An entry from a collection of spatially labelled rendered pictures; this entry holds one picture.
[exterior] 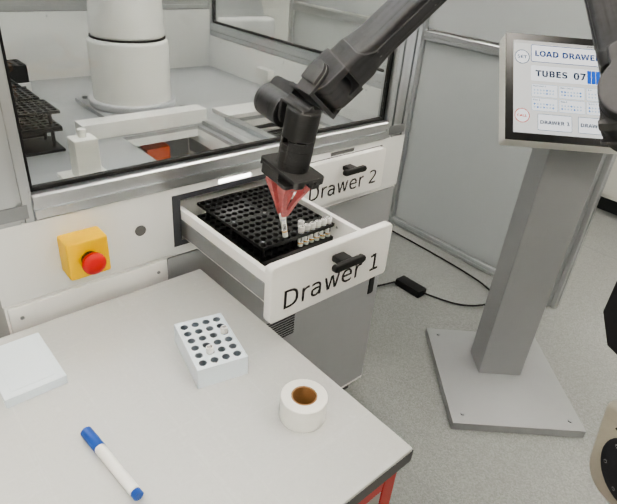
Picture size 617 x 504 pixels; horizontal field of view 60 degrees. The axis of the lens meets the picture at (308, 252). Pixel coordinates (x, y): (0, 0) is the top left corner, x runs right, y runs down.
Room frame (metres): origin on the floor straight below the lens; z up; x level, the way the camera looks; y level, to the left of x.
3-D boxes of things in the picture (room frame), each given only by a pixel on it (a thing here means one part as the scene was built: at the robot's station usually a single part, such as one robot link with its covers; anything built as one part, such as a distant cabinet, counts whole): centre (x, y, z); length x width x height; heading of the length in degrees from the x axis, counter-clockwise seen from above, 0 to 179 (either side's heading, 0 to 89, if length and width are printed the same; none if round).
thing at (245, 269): (0.96, 0.10, 0.86); 0.40 x 0.26 x 0.06; 44
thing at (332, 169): (1.24, -0.07, 0.87); 0.29 x 0.02 x 0.11; 134
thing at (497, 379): (1.52, -0.75, 0.51); 0.50 x 0.45 x 1.02; 2
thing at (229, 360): (0.68, 0.15, 0.78); 0.12 x 0.08 x 0.04; 31
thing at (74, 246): (0.78, 0.39, 0.88); 0.07 x 0.05 x 0.07; 134
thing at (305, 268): (0.81, -0.05, 0.87); 0.29 x 0.02 x 0.11; 134
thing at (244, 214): (0.95, 0.09, 0.87); 0.22 x 0.18 x 0.06; 44
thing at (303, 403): (0.57, -0.01, 0.78); 0.07 x 0.07 x 0.04
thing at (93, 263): (0.76, 0.36, 0.88); 0.04 x 0.03 x 0.04; 134
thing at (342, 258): (0.79, -0.06, 0.91); 0.07 x 0.04 x 0.01; 134
